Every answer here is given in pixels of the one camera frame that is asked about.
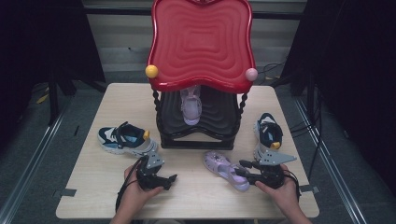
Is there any red and black shoe rack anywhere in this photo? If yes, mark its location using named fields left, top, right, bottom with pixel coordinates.
left=145, top=0, right=260, bottom=151

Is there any black curtain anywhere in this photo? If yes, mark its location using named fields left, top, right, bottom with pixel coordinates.
left=279, top=0, right=396, bottom=190
left=0, top=0, right=106, bottom=150

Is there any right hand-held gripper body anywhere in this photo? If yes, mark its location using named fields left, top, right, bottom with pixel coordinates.
left=255, top=151, right=297, bottom=190

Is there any person's left hand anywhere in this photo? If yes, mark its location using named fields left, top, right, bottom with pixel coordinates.
left=119, top=161, right=164, bottom=216

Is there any thin black floor cable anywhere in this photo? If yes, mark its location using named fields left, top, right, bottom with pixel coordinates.
left=289, top=90, right=323, bottom=181

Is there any purple jelly sandal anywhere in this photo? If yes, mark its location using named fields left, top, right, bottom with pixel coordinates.
left=179, top=85, right=203, bottom=126
left=203, top=150, right=250, bottom=192

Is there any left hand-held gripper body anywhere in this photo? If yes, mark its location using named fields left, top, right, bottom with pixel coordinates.
left=135, top=151, right=166, bottom=191

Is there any black looped floor cable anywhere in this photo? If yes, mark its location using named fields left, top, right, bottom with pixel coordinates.
left=257, top=61, right=287, bottom=77

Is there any right hand-held gripper black cable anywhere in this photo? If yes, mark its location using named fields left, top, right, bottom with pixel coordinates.
left=283, top=169, right=302, bottom=201

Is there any yellow tape piece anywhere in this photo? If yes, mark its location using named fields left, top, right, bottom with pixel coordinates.
left=35, top=92, right=50, bottom=105

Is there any metal floor rail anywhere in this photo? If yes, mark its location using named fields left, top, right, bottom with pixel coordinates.
left=293, top=99, right=368, bottom=224
left=0, top=102, right=73, bottom=224

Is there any grey tape strip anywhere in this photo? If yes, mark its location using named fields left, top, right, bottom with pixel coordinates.
left=52, top=188, right=78, bottom=199
left=300, top=185, right=321, bottom=194

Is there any navy and white sneaker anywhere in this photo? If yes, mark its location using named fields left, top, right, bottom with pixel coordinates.
left=97, top=120, right=159, bottom=159
left=252, top=112, right=285, bottom=162

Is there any person's right hand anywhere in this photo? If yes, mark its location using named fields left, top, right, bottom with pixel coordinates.
left=255, top=164, right=302, bottom=214

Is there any black metal stand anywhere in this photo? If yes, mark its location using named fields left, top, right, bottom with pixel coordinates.
left=46, top=71, right=78, bottom=126

